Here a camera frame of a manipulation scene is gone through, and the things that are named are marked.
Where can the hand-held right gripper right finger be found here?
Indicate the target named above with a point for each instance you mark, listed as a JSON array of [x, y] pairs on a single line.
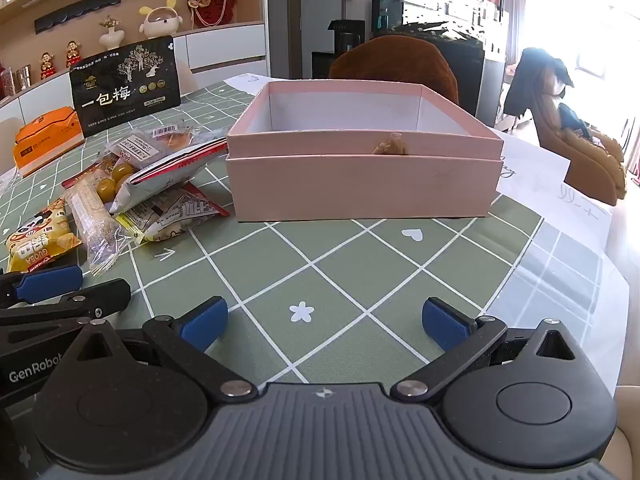
[[445, 327]]

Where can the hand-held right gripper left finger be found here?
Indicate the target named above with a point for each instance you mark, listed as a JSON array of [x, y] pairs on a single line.
[[205, 326]]

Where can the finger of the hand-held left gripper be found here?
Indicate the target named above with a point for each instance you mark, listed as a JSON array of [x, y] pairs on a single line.
[[75, 301], [47, 281]]

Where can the yellow cartoon snack packet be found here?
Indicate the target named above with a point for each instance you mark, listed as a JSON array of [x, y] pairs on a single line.
[[40, 240]]

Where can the white yellow snack packet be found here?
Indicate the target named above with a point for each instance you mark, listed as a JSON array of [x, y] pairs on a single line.
[[165, 221]]

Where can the pink cardboard box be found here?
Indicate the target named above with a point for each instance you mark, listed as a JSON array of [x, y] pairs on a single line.
[[350, 185]]

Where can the clear long rice bar packet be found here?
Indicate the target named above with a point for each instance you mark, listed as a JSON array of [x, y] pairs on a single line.
[[92, 215]]

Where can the green checked tablecloth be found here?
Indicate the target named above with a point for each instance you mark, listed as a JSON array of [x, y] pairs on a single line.
[[350, 270]]

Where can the green olives packet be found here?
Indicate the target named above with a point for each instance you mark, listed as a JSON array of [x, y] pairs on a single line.
[[107, 187]]

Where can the orange carton box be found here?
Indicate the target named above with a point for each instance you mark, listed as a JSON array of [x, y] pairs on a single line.
[[47, 140]]

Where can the red snack packet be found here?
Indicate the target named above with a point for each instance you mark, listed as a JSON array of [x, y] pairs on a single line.
[[170, 170]]

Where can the white paper sheet with writing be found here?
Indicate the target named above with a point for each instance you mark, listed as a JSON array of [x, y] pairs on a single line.
[[535, 170]]

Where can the clear bread packet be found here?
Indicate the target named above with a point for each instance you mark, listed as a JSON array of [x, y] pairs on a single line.
[[165, 141]]

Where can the black plum snack bag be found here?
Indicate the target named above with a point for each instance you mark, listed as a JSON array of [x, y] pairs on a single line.
[[125, 95]]

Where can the red gold figurine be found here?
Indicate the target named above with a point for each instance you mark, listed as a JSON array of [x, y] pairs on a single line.
[[47, 65], [74, 54]]

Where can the brown massage chair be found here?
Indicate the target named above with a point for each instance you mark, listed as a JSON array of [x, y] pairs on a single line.
[[595, 165]]

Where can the black jacket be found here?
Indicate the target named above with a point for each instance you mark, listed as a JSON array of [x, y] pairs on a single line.
[[522, 85]]

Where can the black mesh chair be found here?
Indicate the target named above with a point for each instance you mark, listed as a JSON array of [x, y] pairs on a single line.
[[465, 60]]

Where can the brown chair back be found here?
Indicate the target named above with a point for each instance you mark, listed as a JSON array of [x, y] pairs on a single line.
[[395, 57]]

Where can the white sideboard cabinet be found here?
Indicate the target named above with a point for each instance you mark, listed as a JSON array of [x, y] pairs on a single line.
[[225, 50]]

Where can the white rabbit figurine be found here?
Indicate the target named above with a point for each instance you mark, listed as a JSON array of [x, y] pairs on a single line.
[[160, 20]]

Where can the black water dispenser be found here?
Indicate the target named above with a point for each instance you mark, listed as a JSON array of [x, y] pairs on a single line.
[[346, 35]]

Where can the red round ornament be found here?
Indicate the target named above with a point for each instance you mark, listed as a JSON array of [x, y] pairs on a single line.
[[210, 5]]

